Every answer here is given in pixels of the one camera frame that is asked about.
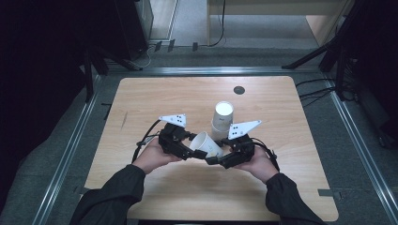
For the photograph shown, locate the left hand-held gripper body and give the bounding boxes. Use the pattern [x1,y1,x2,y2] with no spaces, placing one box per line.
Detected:
[158,113,195,160]

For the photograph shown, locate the stack of white paper cups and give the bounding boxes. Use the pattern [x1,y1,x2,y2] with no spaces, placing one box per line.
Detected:
[210,100,235,142]

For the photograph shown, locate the light wooden furniture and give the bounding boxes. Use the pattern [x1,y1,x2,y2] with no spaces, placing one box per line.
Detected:
[206,0,356,48]

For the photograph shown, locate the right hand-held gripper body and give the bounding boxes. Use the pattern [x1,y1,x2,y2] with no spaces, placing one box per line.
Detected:
[223,120,263,170]

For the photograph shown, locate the dark cabinet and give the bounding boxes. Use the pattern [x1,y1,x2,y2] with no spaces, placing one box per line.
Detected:
[114,0,154,61]

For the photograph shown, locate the white floor cable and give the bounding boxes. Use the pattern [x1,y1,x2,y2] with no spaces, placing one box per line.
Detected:
[133,43,157,69]

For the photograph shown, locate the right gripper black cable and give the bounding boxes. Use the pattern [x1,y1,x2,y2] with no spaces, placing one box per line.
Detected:
[250,137,280,173]

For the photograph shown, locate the person's left hand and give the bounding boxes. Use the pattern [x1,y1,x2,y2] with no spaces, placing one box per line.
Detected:
[131,137,182,175]

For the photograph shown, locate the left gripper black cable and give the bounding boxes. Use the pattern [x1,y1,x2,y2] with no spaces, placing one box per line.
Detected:
[130,119,162,164]

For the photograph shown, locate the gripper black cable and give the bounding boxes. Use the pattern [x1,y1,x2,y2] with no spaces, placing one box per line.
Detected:
[250,137,280,173]
[130,119,162,164]

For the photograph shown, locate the black tripod stand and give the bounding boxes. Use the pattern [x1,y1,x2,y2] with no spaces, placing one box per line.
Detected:
[281,0,367,70]

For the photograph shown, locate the black floor cables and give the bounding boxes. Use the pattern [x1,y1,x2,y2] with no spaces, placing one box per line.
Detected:
[295,78,338,108]

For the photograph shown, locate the metal floor rail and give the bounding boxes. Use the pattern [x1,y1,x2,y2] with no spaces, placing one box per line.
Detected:
[107,66,320,77]
[325,78,398,221]
[32,74,102,225]

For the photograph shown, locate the flower print paper cup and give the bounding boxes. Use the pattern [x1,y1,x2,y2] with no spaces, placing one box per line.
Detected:
[189,130,224,158]

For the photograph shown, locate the hanging black cable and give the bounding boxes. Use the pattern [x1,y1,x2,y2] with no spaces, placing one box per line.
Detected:
[207,0,227,48]

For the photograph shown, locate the black metal stand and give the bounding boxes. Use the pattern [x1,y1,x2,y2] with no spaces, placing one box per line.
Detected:
[82,46,144,102]

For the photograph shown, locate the person's right hand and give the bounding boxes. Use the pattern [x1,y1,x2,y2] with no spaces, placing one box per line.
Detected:
[233,144,280,185]

